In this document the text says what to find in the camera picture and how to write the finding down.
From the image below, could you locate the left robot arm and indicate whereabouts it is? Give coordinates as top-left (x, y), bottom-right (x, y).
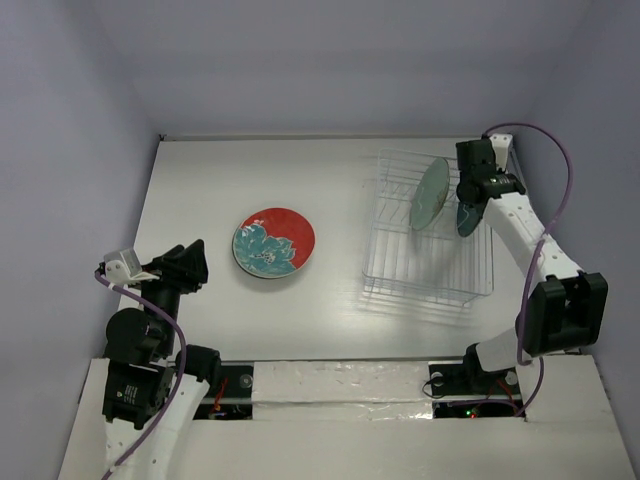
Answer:
top-left (94, 239), bottom-right (222, 479)

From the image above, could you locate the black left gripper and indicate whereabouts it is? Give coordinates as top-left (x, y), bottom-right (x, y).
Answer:
top-left (135, 236), bottom-right (208, 352)

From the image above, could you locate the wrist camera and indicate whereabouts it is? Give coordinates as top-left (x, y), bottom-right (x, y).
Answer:
top-left (102, 248), bottom-right (159, 286)
top-left (482, 133), bottom-right (513, 171)

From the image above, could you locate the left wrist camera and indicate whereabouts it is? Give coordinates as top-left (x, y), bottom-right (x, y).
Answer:
top-left (102, 248), bottom-right (159, 286)

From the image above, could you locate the white foam block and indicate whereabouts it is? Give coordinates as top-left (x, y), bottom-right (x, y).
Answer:
top-left (251, 361), bottom-right (433, 422)

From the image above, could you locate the dark teal plate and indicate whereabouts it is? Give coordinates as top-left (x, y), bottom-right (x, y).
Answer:
top-left (456, 202), bottom-right (482, 238)

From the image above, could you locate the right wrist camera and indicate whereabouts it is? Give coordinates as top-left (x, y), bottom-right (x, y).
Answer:
top-left (482, 133), bottom-right (513, 171)

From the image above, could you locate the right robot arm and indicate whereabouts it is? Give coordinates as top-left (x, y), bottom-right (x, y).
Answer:
top-left (456, 136), bottom-right (608, 392)

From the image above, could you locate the light green plate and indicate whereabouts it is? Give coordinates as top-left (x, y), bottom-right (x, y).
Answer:
top-left (409, 158), bottom-right (450, 231)

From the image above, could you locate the red teal flower plate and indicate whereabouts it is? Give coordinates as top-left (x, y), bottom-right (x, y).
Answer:
top-left (232, 207), bottom-right (316, 280)

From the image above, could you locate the white wire dish rack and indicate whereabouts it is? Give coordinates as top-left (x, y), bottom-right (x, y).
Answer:
top-left (363, 149), bottom-right (494, 307)

